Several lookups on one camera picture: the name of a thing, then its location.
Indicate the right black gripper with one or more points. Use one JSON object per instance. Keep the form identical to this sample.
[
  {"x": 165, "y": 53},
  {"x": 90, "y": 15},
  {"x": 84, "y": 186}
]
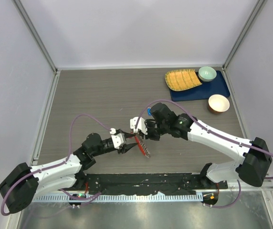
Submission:
[{"x": 149, "y": 136}]

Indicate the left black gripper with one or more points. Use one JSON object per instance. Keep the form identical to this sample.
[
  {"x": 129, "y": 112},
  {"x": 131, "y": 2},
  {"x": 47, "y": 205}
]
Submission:
[{"x": 125, "y": 147}]

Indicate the blue tagged key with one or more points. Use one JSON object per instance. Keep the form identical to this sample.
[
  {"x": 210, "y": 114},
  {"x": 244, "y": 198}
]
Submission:
[{"x": 149, "y": 111}]

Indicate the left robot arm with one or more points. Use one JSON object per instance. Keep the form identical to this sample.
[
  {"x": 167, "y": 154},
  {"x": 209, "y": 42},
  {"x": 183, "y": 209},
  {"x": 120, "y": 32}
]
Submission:
[{"x": 24, "y": 183}]

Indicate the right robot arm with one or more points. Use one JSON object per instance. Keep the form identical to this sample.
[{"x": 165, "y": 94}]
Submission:
[{"x": 250, "y": 161}]

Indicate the yellow woven bamboo plate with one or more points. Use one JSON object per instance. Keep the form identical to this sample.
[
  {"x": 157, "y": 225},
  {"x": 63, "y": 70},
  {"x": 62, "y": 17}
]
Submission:
[{"x": 182, "y": 79}]

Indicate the dark blue tray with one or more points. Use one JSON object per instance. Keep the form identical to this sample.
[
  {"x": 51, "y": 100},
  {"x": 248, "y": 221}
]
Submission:
[{"x": 204, "y": 91}]

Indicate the brown white bowl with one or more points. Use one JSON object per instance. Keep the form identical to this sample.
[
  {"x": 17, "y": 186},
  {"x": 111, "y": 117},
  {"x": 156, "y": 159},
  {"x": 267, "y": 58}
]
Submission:
[{"x": 218, "y": 104}]

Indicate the light green bowl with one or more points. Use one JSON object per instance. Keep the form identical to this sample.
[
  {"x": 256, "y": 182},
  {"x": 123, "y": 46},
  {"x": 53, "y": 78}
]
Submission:
[{"x": 207, "y": 74}]

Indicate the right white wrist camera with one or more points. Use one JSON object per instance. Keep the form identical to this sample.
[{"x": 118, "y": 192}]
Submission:
[{"x": 138, "y": 126}]

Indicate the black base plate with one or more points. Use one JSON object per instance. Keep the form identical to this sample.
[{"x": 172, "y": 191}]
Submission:
[{"x": 151, "y": 183}]

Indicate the white slotted cable duct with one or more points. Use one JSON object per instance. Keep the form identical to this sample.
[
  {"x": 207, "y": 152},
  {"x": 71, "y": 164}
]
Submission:
[{"x": 58, "y": 197}]

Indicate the right aluminium frame post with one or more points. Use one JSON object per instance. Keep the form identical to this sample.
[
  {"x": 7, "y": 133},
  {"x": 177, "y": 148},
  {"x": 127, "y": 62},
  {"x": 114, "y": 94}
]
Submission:
[{"x": 246, "y": 28}]

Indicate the aluminium frame post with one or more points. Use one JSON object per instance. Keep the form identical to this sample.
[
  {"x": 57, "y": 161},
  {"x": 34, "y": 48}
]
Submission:
[
  {"x": 246, "y": 28},
  {"x": 30, "y": 26}
]

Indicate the left aluminium frame post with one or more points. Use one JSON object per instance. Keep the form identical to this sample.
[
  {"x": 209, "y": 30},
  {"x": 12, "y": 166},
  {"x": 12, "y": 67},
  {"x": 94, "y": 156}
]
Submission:
[{"x": 30, "y": 26}]

